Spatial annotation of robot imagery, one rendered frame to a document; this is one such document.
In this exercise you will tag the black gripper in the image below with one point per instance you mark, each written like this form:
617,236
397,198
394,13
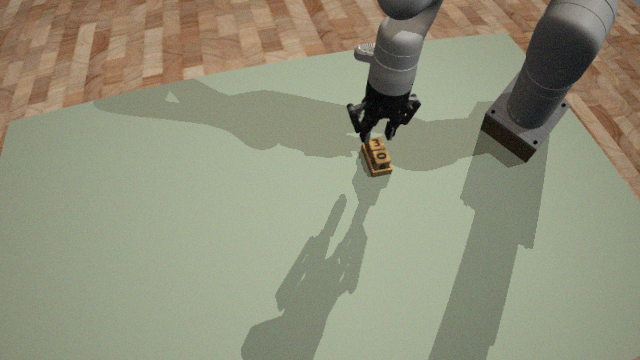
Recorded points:
373,113

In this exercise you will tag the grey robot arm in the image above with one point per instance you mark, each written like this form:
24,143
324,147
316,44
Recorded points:
565,41

